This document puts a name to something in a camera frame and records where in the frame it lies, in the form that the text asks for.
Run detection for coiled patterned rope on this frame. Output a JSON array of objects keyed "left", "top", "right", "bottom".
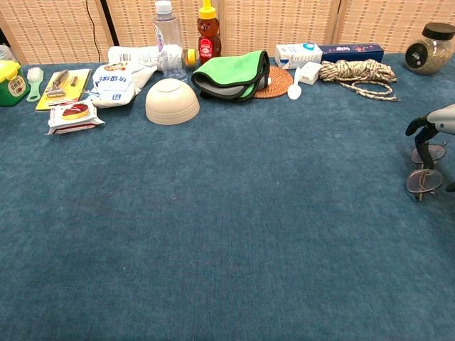
[{"left": 318, "top": 58, "right": 401, "bottom": 102}]

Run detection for honey bear bottle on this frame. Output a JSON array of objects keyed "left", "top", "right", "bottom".
[{"left": 197, "top": 0, "right": 222, "bottom": 65}]

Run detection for beige upturned bowl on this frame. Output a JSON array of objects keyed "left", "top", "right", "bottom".
[{"left": 144, "top": 77, "right": 200, "bottom": 126}]

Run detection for clear bottle yellow cap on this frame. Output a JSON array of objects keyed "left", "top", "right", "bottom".
[{"left": 156, "top": 44, "right": 198, "bottom": 72}]

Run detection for razor on yellow card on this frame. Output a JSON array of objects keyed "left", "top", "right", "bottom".
[{"left": 35, "top": 68, "right": 92, "bottom": 112}]

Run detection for black cable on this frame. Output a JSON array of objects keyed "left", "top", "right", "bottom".
[{"left": 85, "top": 0, "right": 102, "bottom": 63}]

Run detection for small white box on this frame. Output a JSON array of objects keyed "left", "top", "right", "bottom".
[{"left": 298, "top": 61, "right": 323, "bottom": 86}]

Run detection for bamboo folding screen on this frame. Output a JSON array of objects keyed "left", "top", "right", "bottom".
[{"left": 0, "top": 0, "right": 455, "bottom": 65}]

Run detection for white bag blue print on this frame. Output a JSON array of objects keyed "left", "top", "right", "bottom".
[{"left": 86, "top": 60, "right": 158, "bottom": 109}]

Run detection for clear plastic container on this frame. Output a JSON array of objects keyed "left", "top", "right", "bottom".
[{"left": 0, "top": 44, "right": 17, "bottom": 63}]

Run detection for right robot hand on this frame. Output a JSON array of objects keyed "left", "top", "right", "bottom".
[{"left": 405, "top": 104, "right": 455, "bottom": 193}]

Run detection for black wire-frame eyeglasses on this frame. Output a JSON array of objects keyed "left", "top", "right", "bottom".
[{"left": 405, "top": 141, "right": 448, "bottom": 202}]

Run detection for white plastic spoon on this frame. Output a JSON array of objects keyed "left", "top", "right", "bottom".
[{"left": 287, "top": 66, "right": 303, "bottom": 100}]

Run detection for tall clear water bottle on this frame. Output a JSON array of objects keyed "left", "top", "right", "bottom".
[{"left": 152, "top": 0, "right": 184, "bottom": 54}]

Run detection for blue table cloth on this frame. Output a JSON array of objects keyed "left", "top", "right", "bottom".
[{"left": 0, "top": 52, "right": 455, "bottom": 341}]

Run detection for white and blue carton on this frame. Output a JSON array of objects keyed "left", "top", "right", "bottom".
[{"left": 274, "top": 42, "right": 323, "bottom": 70}]

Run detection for small clear glass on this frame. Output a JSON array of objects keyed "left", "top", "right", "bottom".
[{"left": 161, "top": 53, "right": 188, "bottom": 83}]

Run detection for white roll with barcode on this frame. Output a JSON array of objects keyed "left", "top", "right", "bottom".
[{"left": 107, "top": 45, "right": 161, "bottom": 67}]

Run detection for long dark blue box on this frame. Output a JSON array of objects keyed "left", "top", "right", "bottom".
[{"left": 317, "top": 43, "right": 385, "bottom": 65}]

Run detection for red cake snack packet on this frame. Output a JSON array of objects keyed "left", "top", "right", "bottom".
[{"left": 46, "top": 99, "right": 106, "bottom": 136}]

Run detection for round woven coaster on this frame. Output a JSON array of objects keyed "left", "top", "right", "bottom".
[{"left": 252, "top": 65, "right": 294, "bottom": 99}]

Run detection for glass jar black lid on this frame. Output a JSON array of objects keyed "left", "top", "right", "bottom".
[{"left": 405, "top": 22, "right": 455, "bottom": 75}]

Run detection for green container yellow lid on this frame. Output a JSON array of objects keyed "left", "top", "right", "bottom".
[{"left": 0, "top": 60, "right": 31, "bottom": 107}]

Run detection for green and grey cloth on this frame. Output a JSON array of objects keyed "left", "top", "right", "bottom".
[{"left": 191, "top": 50, "right": 271, "bottom": 102}]

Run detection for green handled white brush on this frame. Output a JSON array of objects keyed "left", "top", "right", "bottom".
[{"left": 26, "top": 67, "right": 45, "bottom": 103}]

